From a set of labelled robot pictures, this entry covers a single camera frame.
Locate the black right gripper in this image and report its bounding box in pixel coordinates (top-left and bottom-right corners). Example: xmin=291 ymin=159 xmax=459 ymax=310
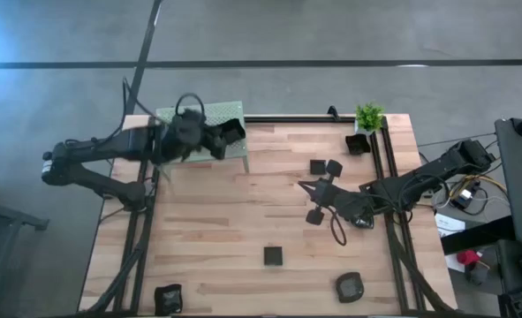
xmin=298 ymin=158 xmax=374 ymax=226

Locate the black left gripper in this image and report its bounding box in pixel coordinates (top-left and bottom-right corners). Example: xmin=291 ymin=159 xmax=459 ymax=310
xmin=170 ymin=110 xmax=231 ymax=161

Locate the black flared square plate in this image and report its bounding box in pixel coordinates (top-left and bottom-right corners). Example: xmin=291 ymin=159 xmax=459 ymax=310
xmin=220 ymin=117 xmax=247 ymax=145
xmin=344 ymin=132 xmax=372 ymax=156

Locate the small square black plate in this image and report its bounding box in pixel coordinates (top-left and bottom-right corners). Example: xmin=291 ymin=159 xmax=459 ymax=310
xmin=309 ymin=158 xmax=328 ymax=177

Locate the small black cube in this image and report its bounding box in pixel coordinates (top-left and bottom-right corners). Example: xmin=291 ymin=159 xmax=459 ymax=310
xmin=262 ymin=246 xmax=284 ymax=267

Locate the black rounded plate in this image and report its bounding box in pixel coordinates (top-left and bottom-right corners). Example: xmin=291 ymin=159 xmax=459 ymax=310
xmin=154 ymin=283 xmax=184 ymax=316
xmin=335 ymin=271 xmax=366 ymax=304

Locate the green perforated metal shelf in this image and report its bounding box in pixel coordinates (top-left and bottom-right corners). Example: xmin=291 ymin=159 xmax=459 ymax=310
xmin=154 ymin=100 xmax=251 ymax=174

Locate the green plant in white pot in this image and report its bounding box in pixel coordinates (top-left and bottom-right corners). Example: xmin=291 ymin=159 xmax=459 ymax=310
xmin=352 ymin=102 xmax=386 ymax=136

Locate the black floor tape strip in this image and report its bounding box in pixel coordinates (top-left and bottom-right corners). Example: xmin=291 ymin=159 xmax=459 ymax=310
xmin=123 ymin=0 xmax=163 ymax=117
xmin=0 ymin=59 xmax=522 ymax=70

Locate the white paper sheet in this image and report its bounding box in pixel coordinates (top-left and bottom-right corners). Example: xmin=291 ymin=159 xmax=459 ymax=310
xmin=435 ymin=212 xmax=467 ymax=239

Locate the small grey power box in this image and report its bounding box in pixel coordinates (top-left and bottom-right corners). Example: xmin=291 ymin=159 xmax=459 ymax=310
xmin=452 ymin=187 xmax=476 ymax=209

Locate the red rounded object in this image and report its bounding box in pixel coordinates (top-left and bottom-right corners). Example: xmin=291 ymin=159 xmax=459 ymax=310
xmin=456 ymin=249 xmax=482 ymax=266

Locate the dark grey lump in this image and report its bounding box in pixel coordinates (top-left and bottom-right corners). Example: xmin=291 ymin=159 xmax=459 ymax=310
xmin=465 ymin=262 xmax=491 ymax=286

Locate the dark grey desk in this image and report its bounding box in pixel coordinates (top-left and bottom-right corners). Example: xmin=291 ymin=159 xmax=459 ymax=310
xmin=494 ymin=117 xmax=522 ymax=247

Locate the black side table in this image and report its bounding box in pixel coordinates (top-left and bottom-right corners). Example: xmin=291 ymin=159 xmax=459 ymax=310
xmin=496 ymin=238 xmax=522 ymax=295

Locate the black metal stand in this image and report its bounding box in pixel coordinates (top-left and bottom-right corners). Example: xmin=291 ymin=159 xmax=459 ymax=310
xmin=0 ymin=175 xmax=50 ymax=318

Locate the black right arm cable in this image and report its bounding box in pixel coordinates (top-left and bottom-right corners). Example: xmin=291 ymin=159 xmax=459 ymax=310
xmin=329 ymin=205 xmax=376 ymax=247

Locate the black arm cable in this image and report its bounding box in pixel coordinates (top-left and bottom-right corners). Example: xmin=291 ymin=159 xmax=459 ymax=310
xmin=121 ymin=77 xmax=207 ymax=133
xmin=329 ymin=205 xmax=376 ymax=247

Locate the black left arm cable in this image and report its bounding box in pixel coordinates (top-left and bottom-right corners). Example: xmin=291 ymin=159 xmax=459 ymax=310
xmin=121 ymin=77 xmax=207 ymax=133

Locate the thin grey cable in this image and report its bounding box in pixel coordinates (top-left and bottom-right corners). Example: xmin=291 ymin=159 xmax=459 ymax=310
xmin=417 ymin=131 xmax=496 ymax=149

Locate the yellow cable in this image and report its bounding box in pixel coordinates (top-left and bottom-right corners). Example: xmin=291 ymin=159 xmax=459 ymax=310
xmin=450 ymin=171 xmax=509 ymax=198

